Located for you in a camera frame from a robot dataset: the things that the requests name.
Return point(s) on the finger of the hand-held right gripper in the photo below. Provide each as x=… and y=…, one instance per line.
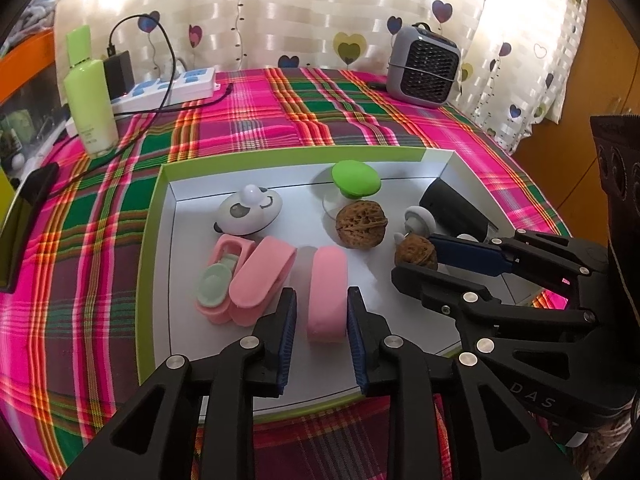
x=435, y=287
x=470, y=255

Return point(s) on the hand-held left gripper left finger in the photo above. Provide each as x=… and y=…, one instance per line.
x=287, y=340

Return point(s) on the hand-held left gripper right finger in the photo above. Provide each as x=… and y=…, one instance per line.
x=357, y=345

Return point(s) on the brown walnut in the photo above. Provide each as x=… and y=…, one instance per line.
x=415, y=255
x=361, y=224

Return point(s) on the black device with clear end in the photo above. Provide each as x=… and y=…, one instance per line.
x=450, y=202

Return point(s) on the small white knob with pin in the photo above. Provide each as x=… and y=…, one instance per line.
x=420, y=217

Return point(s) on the pink clip with mint pad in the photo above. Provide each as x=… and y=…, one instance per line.
x=215, y=280

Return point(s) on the grey panda-shaped holder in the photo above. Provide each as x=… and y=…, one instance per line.
x=240, y=215

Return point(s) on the green-topped white knob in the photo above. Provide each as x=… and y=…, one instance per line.
x=355, y=177

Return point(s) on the green and white cardboard box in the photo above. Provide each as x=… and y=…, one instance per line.
x=300, y=195

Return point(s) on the person's right forearm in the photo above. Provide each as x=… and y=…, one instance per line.
x=610, y=450

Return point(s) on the small grey heater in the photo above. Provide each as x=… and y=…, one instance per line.
x=425, y=67

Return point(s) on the white and blue power strip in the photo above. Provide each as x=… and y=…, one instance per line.
x=185, y=87

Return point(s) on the black phone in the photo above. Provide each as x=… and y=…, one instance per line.
x=25, y=230

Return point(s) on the heart-print curtain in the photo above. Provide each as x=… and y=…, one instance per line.
x=300, y=10

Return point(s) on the light green bottle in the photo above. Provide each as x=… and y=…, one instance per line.
x=90, y=105

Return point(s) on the black charger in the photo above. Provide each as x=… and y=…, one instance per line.
x=119, y=75

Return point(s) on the yellow-green box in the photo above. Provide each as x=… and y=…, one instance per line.
x=3, y=195

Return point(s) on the small white ball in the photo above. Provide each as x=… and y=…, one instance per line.
x=17, y=161

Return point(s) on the clear storage bin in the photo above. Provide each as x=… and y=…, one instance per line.
x=30, y=115

